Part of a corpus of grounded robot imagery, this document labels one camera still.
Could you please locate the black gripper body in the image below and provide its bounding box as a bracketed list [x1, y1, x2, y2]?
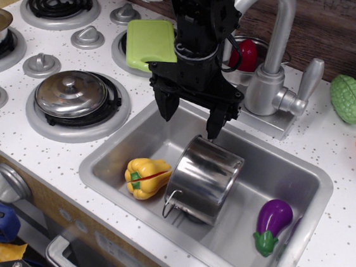
[148, 55, 244, 120]

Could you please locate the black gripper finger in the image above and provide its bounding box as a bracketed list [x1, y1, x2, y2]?
[154, 87, 180, 122]
[206, 108, 227, 140]

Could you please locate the stainless steel pot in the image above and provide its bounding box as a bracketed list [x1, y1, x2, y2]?
[162, 135, 245, 226]

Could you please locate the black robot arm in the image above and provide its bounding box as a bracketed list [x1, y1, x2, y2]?
[148, 0, 244, 140]

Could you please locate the silver toy sink basin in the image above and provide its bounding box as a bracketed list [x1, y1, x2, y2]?
[79, 101, 333, 267]

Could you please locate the steel pot lid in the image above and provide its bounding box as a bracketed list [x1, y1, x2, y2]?
[35, 70, 109, 118]

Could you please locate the silver toy faucet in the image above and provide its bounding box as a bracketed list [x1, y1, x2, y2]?
[235, 0, 325, 140]

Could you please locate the front black burner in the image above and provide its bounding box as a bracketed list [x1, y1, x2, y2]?
[22, 64, 135, 150]

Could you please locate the green toy cutting board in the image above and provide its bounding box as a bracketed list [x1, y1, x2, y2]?
[125, 19, 177, 72]

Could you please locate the red toy vegetable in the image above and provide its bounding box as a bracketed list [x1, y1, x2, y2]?
[228, 39, 258, 73]

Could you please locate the back right burner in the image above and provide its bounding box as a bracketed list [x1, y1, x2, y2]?
[111, 30, 151, 79]

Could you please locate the yellow toy bell pepper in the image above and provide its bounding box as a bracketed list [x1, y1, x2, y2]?
[124, 158, 173, 200]

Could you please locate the silver stove knob back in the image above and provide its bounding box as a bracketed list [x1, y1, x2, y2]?
[110, 3, 141, 26]

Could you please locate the silver stove knob middle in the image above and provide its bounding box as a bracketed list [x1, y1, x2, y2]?
[70, 25, 105, 50]

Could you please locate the purple toy eggplant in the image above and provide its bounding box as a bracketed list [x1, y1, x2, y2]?
[253, 199, 293, 257]

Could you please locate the green toy bitter melon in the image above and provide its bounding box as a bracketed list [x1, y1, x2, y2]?
[329, 74, 356, 125]

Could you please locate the silver oven dial knob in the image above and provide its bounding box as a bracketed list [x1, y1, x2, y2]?
[0, 163, 32, 204]

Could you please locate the yellow cloth scrap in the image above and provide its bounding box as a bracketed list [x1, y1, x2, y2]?
[0, 242, 28, 263]

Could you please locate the silver oven door handle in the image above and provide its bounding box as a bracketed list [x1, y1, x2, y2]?
[43, 233, 142, 267]

